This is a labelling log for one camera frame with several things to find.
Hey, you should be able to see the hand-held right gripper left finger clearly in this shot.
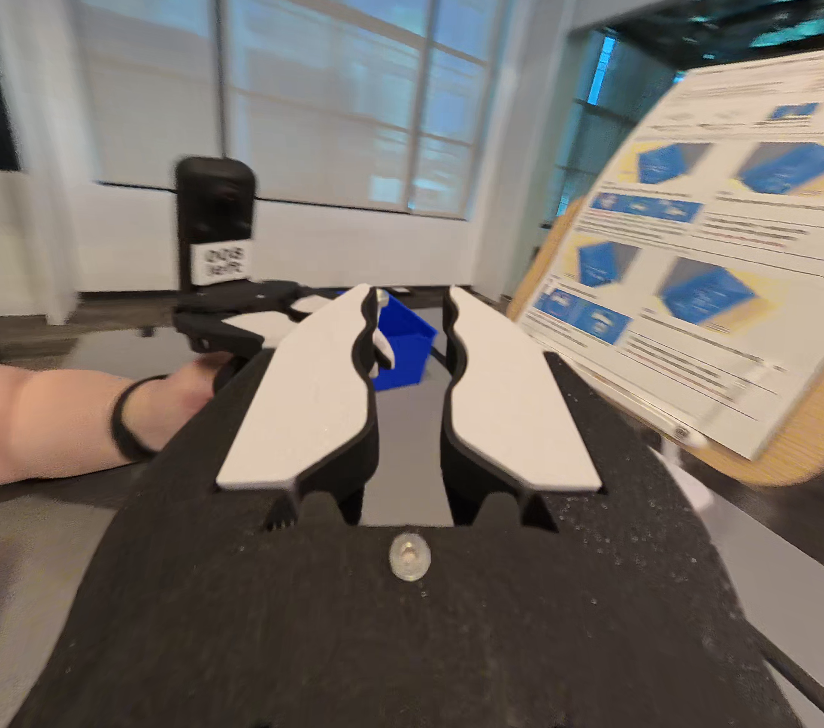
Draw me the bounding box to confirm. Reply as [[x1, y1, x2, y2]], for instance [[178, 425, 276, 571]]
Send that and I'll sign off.
[[215, 284, 381, 495]]

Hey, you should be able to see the person's left forearm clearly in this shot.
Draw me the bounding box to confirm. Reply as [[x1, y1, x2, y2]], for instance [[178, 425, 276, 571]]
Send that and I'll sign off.
[[0, 364, 130, 486]]

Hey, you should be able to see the glass window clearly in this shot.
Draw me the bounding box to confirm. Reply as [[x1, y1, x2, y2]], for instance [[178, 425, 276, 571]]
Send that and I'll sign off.
[[58, 0, 517, 222]]

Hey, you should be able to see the printed instruction sheet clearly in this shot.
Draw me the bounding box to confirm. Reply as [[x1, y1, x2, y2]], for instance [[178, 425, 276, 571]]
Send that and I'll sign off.
[[517, 51, 824, 462]]

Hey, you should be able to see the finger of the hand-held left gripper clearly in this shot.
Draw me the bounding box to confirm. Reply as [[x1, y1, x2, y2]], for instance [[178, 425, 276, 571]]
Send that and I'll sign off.
[[221, 311, 305, 350], [288, 292, 341, 318]]

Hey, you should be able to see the person's left hand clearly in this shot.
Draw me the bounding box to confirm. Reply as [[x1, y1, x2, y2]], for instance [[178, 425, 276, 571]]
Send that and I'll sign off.
[[145, 353, 234, 439]]

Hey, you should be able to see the black chair armrest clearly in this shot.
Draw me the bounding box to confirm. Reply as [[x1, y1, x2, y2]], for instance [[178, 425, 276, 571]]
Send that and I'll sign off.
[[0, 461, 152, 510]]

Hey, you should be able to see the black wristband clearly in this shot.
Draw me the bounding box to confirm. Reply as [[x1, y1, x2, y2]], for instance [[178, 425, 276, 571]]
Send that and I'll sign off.
[[111, 374, 171, 463]]

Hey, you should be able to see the blue plastic bin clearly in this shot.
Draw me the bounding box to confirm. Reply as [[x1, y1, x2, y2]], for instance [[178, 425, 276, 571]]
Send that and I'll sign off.
[[335, 290, 440, 392]]

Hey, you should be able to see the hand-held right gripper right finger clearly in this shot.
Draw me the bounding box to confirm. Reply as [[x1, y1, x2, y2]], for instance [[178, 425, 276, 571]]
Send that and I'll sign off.
[[441, 285, 604, 496]]

